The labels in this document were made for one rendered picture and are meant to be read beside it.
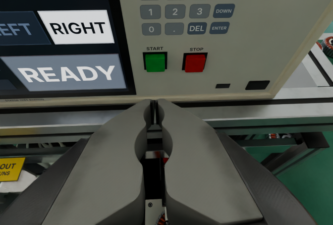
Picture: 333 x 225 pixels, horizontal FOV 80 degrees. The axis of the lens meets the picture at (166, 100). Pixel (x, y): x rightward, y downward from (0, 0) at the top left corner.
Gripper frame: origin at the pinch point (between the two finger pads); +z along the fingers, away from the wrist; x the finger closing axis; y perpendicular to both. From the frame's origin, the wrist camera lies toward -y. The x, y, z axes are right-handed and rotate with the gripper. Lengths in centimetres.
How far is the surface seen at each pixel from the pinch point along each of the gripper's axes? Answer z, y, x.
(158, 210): 17.5, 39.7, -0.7
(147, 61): 7.1, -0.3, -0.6
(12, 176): 6.7, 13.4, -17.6
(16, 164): 7.9, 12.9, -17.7
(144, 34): 6.7, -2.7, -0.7
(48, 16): 5.8, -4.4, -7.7
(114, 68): 8.2, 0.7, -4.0
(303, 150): 10.1, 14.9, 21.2
